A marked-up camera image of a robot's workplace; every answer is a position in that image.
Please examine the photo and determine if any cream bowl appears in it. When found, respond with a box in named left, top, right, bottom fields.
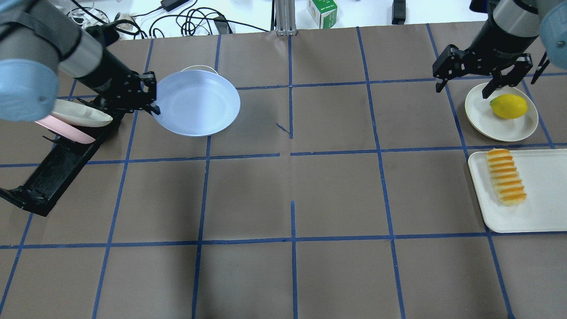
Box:
left=180, top=65, right=219, bottom=75

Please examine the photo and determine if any light blue plate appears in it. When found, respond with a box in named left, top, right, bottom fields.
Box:
left=150, top=67, right=241, bottom=137

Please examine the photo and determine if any cream round plate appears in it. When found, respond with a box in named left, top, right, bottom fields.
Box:
left=465, top=83, right=539, bottom=142

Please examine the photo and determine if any black power adapter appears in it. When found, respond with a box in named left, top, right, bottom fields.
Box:
left=160, top=0, right=189, bottom=12

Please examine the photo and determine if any cream plate in rack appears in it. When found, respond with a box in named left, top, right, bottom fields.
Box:
left=50, top=99, right=113, bottom=128

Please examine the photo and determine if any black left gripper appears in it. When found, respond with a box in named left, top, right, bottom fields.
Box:
left=80, top=53, right=161, bottom=115

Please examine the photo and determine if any pink plate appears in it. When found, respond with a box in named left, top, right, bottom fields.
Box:
left=35, top=115, right=96, bottom=144

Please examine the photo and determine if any white rectangular tray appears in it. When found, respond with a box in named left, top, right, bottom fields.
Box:
left=468, top=149, right=567, bottom=233

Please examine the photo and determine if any black dish rack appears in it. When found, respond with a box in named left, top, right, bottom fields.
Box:
left=1, top=97, right=125, bottom=217

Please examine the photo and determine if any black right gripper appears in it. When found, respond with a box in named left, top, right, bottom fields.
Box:
left=433, top=20, right=537, bottom=99

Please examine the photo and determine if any sliced yellow bread loaf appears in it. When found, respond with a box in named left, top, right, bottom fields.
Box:
left=485, top=148, right=527, bottom=206

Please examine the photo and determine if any yellow lemon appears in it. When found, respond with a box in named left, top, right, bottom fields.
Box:
left=489, top=93, right=529, bottom=120

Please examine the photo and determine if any aluminium frame post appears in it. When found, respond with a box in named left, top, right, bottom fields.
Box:
left=272, top=0, right=297, bottom=36

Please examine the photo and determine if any green white carton box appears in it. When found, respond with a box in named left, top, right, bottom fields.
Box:
left=307, top=0, right=338, bottom=29

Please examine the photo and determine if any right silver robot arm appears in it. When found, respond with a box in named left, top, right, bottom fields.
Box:
left=432, top=0, right=567, bottom=99

